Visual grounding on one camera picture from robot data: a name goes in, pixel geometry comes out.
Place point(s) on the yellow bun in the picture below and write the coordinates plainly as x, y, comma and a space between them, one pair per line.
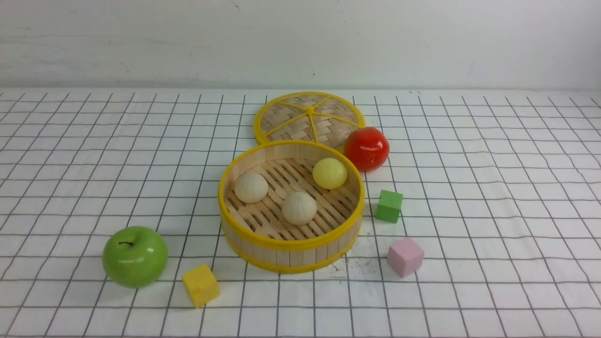
329, 173

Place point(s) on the beige bun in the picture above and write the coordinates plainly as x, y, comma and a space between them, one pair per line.
299, 208

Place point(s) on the white bun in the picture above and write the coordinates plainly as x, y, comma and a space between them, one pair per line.
251, 187

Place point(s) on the bamboo steamer tray yellow rim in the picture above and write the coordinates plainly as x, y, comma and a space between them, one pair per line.
258, 232

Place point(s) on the woven bamboo steamer lid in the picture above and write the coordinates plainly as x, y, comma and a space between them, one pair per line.
317, 117

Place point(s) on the red tomato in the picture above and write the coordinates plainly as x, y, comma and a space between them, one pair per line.
367, 149

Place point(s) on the green foam cube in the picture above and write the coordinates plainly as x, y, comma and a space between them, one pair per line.
389, 206

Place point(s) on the pink foam cube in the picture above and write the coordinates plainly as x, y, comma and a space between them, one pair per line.
405, 257

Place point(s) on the yellow foam cube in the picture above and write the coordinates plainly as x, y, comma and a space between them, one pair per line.
201, 285

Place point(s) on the green apple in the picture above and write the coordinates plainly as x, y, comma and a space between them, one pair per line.
135, 257

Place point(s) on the white grid tablecloth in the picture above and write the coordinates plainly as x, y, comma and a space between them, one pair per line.
500, 189

